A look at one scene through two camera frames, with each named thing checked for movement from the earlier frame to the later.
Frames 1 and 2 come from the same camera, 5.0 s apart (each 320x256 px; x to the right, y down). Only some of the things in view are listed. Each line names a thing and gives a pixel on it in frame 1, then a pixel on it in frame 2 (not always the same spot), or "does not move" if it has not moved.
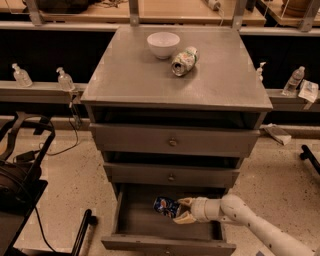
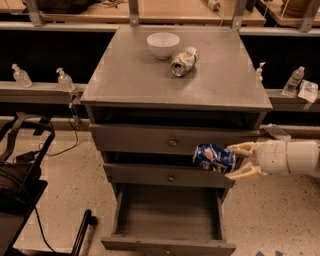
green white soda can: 184,61 does not move
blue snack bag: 166,205 to 216,156
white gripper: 199,209 to 270,157
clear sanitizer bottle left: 65,81 does not move
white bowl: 163,44 does not move
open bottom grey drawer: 139,230 does not move
